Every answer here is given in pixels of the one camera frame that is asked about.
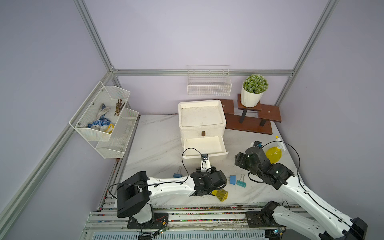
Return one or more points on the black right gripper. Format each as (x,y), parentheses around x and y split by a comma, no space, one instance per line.
(241,158)

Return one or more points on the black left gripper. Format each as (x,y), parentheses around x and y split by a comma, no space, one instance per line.
(213,170)

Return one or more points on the blue binder clip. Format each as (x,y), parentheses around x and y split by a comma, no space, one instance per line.
(178,174)
(232,179)

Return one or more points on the white plastic drawer cabinet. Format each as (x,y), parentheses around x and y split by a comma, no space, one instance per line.
(202,126)

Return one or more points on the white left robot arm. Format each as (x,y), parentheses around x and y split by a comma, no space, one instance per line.
(135,194)

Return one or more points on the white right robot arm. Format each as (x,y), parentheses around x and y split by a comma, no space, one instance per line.
(327,223)

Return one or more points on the teal binder clip right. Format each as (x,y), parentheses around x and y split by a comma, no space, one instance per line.
(240,182)

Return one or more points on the yellow spray bottle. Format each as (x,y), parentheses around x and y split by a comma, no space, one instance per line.
(274,154)

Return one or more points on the yellow black work glove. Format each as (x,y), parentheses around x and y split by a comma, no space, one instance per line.
(221,194)

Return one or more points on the brown wooden step shelf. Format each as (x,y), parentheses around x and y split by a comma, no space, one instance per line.
(257,119)

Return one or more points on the green plant in white pot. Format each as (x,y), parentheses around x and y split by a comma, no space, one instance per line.
(253,89)

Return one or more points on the white mesh lower bin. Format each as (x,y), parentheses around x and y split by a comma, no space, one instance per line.
(116,147)

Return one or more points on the white mesh bin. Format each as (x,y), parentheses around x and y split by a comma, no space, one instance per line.
(116,147)
(101,94)

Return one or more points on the brown wooden clothespins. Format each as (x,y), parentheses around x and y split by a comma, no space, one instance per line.
(119,106)

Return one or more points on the blue white cloth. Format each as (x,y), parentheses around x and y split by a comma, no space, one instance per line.
(102,123)

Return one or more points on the white mesh upper bin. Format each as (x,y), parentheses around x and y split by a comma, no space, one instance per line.
(101,94)

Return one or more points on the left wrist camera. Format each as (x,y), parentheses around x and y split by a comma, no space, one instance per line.
(205,163)

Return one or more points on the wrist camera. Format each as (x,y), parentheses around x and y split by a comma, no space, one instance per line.
(257,144)
(205,163)

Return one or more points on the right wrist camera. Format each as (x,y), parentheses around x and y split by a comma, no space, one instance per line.
(257,144)

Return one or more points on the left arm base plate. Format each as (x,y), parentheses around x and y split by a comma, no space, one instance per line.
(158,221)

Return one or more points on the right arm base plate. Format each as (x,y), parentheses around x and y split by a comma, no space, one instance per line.
(263,218)

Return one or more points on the white wire wall basket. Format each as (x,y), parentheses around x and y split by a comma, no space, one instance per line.
(209,81)

